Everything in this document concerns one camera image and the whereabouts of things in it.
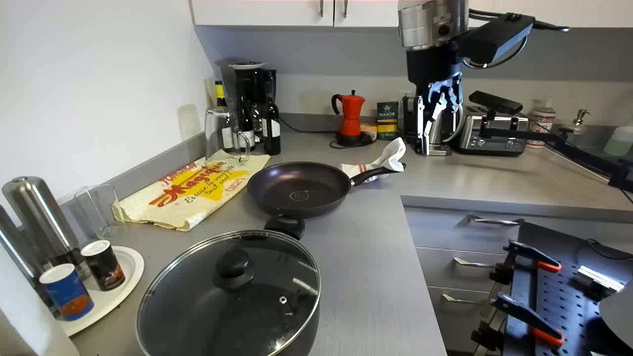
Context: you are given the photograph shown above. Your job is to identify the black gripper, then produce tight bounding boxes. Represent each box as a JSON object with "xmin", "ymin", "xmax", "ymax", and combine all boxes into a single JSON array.
[{"xmin": 405, "ymin": 46, "xmax": 464, "ymax": 159}]

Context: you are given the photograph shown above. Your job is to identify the glass pot lid black knob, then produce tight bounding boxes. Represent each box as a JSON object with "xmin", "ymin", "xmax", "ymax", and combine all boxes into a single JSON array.
[{"xmin": 134, "ymin": 228, "xmax": 322, "ymax": 356}]

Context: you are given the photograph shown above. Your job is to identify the red moka pot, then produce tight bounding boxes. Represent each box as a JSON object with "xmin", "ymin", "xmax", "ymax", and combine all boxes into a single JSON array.
[{"xmin": 330, "ymin": 90, "xmax": 367, "ymax": 141}]

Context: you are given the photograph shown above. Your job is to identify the upturned clear drinking glass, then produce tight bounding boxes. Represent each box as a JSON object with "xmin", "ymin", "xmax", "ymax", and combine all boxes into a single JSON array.
[{"xmin": 203, "ymin": 107, "xmax": 233, "ymax": 163}]

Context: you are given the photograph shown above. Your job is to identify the clear tumbler glass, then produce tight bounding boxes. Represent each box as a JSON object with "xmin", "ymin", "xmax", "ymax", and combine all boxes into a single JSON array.
[{"xmin": 68, "ymin": 187, "xmax": 122, "ymax": 244}]

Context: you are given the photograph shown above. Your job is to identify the green box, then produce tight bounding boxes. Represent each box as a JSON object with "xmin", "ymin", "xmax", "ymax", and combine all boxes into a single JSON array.
[{"xmin": 373, "ymin": 100, "xmax": 401, "ymax": 141}]

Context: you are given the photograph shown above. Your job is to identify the silver black toaster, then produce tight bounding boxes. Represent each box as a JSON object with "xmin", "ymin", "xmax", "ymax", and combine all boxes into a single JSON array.
[{"xmin": 456, "ymin": 90, "xmax": 531, "ymax": 159}]

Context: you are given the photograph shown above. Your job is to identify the white kitchen towel red stripes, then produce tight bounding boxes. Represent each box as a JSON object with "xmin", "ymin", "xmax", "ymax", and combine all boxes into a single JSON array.
[{"xmin": 339, "ymin": 137, "xmax": 409, "ymax": 181}]

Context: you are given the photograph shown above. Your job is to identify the black round trivet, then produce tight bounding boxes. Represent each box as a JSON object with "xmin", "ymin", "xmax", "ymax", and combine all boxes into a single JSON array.
[{"xmin": 334, "ymin": 131, "xmax": 375, "ymax": 149}]

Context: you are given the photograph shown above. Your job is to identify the clear glass jar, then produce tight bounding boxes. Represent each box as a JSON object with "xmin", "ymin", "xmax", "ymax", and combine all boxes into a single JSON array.
[{"xmin": 527, "ymin": 98, "xmax": 557, "ymax": 139}]

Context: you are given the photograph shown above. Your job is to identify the grey drawer front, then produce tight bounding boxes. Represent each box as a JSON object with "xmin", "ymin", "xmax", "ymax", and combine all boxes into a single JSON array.
[
  {"xmin": 403, "ymin": 208, "xmax": 523, "ymax": 254},
  {"xmin": 413, "ymin": 246, "xmax": 510, "ymax": 293},
  {"xmin": 425, "ymin": 287, "xmax": 504, "ymax": 355}
]

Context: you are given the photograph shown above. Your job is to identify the white upper cabinet door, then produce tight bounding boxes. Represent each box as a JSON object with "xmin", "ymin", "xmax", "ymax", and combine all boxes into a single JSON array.
[
  {"xmin": 187, "ymin": 0, "xmax": 336, "ymax": 30},
  {"xmin": 468, "ymin": 0, "xmax": 633, "ymax": 30},
  {"xmin": 332, "ymin": 0, "xmax": 401, "ymax": 30}
]

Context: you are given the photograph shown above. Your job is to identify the metal soap pump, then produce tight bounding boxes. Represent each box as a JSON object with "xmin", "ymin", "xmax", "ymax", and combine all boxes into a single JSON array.
[{"xmin": 569, "ymin": 107, "xmax": 591, "ymax": 137}]

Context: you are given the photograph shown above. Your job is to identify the black frying pan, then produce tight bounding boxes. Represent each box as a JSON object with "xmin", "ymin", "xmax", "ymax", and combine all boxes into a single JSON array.
[{"xmin": 245, "ymin": 161, "xmax": 399, "ymax": 220}]

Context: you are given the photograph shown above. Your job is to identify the dark wine bottle white label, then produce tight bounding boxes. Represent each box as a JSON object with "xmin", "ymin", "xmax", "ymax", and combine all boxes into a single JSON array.
[
  {"xmin": 262, "ymin": 98, "xmax": 284, "ymax": 159},
  {"xmin": 237, "ymin": 98, "xmax": 258, "ymax": 151}
]

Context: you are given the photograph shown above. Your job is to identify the black clamp orange grip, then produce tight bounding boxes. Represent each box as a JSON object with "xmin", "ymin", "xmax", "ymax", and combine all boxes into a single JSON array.
[
  {"xmin": 468, "ymin": 293, "xmax": 567, "ymax": 353},
  {"xmin": 488, "ymin": 240, "xmax": 565, "ymax": 287}
]

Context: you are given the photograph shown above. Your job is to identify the pale green bottle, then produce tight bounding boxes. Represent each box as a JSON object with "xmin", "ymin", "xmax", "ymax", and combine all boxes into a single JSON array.
[{"xmin": 601, "ymin": 125, "xmax": 633, "ymax": 161}]

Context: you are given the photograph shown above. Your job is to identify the black coffee machine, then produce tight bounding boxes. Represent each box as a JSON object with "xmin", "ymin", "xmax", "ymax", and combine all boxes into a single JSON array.
[{"xmin": 215, "ymin": 58, "xmax": 278, "ymax": 151}]

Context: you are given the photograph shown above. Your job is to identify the bottle with yellow cap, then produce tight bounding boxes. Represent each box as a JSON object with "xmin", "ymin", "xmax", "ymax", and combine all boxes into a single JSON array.
[{"xmin": 213, "ymin": 80, "xmax": 237, "ymax": 155}]

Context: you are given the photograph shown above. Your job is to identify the black perforated mounting board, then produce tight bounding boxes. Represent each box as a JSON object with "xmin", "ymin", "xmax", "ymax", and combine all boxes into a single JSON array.
[{"xmin": 500, "ymin": 220, "xmax": 633, "ymax": 356}]

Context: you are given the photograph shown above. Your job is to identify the yellow printed tea towel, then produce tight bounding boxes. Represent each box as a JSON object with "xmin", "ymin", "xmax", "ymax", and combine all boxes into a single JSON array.
[{"xmin": 112, "ymin": 149, "xmax": 272, "ymax": 234}]

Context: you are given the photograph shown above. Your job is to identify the white round plate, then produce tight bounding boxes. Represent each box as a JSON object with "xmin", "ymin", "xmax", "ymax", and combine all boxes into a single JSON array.
[{"xmin": 57, "ymin": 246, "xmax": 146, "ymax": 339}]

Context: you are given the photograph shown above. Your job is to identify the black shaker cup white rim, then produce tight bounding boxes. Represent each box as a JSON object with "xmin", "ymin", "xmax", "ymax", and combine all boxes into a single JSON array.
[{"xmin": 78, "ymin": 238, "xmax": 128, "ymax": 293}]

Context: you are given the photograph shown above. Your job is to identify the blue orange shaker cup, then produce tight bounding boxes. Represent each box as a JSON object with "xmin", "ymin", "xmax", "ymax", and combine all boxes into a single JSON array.
[{"xmin": 37, "ymin": 264, "xmax": 94, "ymax": 325}]

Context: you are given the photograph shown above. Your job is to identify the white paper towel roll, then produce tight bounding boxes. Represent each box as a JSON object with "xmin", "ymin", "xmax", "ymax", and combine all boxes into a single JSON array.
[{"xmin": 0, "ymin": 250, "xmax": 80, "ymax": 356}]

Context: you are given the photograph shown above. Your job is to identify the metal drawer handle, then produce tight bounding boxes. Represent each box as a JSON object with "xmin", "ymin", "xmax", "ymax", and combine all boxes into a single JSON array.
[
  {"xmin": 438, "ymin": 291, "xmax": 490, "ymax": 309},
  {"xmin": 456, "ymin": 214, "xmax": 521, "ymax": 232},
  {"xmin": 448, "ymin": 256, "xmax": 498, "ymax": 272}
]

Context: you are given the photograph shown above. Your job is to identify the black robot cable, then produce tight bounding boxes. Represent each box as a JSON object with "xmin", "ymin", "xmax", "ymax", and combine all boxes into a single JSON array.
[{"xmin": 466, "ymin": 7, "xmax": 571, "ymax": 36}]

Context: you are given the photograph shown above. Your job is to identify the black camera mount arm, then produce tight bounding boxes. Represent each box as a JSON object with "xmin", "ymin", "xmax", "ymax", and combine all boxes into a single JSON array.
[{"xmin": 506, "ymin": 127, "xmax": 633, "ymax": 195}]

